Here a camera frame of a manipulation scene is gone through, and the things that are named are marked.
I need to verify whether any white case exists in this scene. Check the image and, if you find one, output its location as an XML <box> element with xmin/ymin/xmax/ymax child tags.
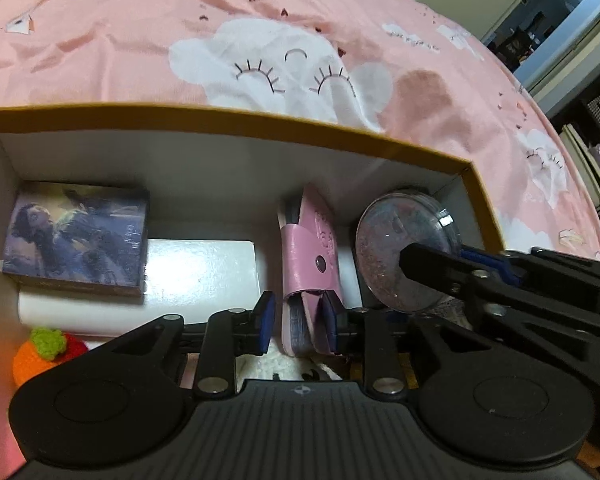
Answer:
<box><xmin>17</xmin><ymin>237</ymin><xmax>264</xmax><ymax>336</ymax></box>

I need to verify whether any pink leather pouch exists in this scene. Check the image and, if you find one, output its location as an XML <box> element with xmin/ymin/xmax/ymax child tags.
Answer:
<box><xmin>278</xmin><ymin>184</ymin><xmax>343</xmax><ymax>356</ymax></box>

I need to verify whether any round glitter compact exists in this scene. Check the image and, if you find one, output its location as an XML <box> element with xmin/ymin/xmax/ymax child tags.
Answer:
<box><xmin>354</xmin><ymin>188</ymin><xmax>462</xmax><ymax>313</ymax></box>

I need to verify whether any picture printed box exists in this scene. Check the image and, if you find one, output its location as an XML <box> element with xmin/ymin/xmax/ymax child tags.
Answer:
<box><xmin>0</xmin><ymin>181</ymin><xmax>149</xmax><ymax>297</ymax></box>

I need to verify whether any white crochet bunny doll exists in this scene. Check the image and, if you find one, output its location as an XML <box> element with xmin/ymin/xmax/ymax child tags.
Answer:
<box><xmin>236</xmin><ymin>347</ymin><xmax>342</xmax><ymax>390</ymax></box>

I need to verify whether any orange cardboard box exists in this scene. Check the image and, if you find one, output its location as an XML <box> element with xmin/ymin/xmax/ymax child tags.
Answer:
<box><xmin>0</xmin><ymin>104</ymin><xmax>504</xmax><ymax>479</ymax></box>

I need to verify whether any orange crochet fruit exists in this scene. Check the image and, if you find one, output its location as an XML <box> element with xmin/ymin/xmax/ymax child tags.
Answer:
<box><xmin>12</xmin><ymin>327</ymin><xmax>88</xmax><ymax>387</ymax></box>

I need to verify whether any pink cloud bedsheet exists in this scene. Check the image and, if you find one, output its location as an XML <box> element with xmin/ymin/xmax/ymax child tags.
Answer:
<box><xmin>0</xmin><ymin>0</ymin><xmax>600</xmax><ymax>260</ymax></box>

